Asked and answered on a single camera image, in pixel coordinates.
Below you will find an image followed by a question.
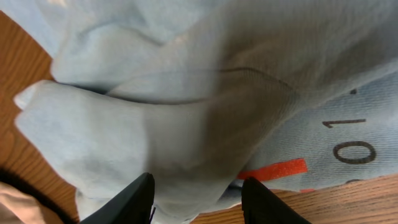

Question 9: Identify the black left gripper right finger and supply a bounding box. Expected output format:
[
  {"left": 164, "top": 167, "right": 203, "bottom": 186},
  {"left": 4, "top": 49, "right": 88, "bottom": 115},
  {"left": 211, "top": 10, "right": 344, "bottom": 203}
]
[{"left": 241, "top": 177, "right": 310, "bottom": 224}]

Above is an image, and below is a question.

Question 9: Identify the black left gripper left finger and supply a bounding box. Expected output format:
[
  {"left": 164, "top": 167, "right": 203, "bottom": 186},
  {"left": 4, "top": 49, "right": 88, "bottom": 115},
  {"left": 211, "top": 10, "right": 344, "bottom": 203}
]
[{"left": 80, "top": 173, "right": 155, "bottom": 224}]

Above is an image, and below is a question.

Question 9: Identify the light blue t-shirt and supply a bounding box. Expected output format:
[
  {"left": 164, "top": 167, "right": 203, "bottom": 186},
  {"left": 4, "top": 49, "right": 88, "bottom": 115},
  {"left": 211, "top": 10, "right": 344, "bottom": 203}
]
[{"left": 1, "top": 0, "right": 397, "bottom": 223}]

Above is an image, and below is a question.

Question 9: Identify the beige folded garment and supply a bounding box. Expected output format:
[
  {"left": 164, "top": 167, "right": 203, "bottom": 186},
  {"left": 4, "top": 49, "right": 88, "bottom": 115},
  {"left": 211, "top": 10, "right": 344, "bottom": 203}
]
[{"left": 1, "top": 182, "right": 63, "bottom": 224}]

